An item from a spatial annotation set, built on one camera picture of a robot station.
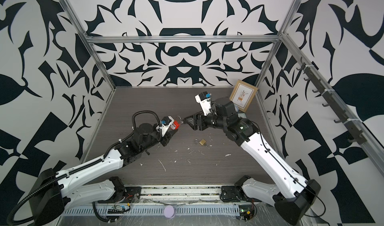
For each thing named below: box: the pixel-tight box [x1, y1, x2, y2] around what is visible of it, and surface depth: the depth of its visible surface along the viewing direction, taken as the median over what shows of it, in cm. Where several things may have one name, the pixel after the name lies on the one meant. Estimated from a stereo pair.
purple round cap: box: [163, 205, 176, 219], surface depth 64 cm
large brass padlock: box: [194, 138, 206, 146], surface depth 93 cm
